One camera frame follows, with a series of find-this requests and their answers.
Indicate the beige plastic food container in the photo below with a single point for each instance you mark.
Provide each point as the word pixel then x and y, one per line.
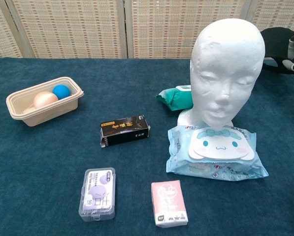
pixel 50 115

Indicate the light blue cartoon wipes pack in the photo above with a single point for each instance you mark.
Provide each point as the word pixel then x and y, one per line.
pixel 220 152

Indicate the white foam mannequin head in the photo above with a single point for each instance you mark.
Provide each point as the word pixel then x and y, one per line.
pixel 225 61

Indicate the peach coloured ball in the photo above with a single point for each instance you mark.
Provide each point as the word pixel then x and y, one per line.
pixel 45 99

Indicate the black cap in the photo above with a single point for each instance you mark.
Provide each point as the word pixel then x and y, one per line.
pixel 274 41

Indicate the blue ball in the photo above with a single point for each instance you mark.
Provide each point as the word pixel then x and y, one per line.
pixel 61 91

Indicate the pink pocket tissue pack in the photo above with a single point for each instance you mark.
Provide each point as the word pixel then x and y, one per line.
pixel 169 201

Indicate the clear plastic box purple label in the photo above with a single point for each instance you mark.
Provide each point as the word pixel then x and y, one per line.
pixel 97 194

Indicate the green wet wipes pack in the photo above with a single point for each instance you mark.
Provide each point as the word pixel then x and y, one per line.
pixel 173 98

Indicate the small black carton box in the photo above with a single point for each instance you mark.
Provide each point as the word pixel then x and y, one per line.
pixel 124 131

